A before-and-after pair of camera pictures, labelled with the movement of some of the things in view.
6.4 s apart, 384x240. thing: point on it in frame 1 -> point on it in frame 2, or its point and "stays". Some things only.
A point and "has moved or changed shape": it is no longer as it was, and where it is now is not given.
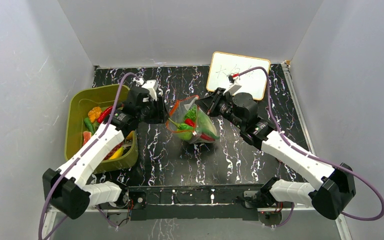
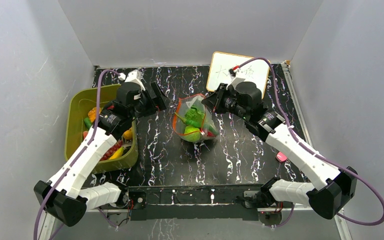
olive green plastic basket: (80, 99) stays
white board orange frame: (222, 65) stays
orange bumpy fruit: (94, 113) stays
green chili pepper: (183, 126) -> (189, 122)
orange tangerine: (130, 135) stays
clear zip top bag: (188, 120) has moved or changed shape
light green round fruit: (185, 135) has moved or changed shape
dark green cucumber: (89, 125) stays
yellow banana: (118, 153) stays
